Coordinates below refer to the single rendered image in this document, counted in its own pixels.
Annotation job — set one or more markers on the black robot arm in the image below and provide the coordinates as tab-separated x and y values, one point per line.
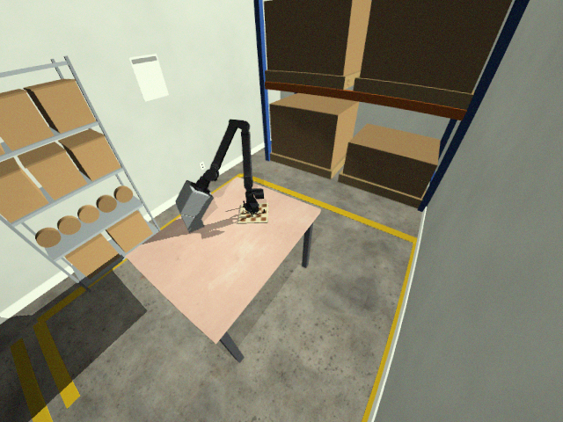
213	172

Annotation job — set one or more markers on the brown and cream chessboard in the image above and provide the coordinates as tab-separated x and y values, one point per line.
259	217

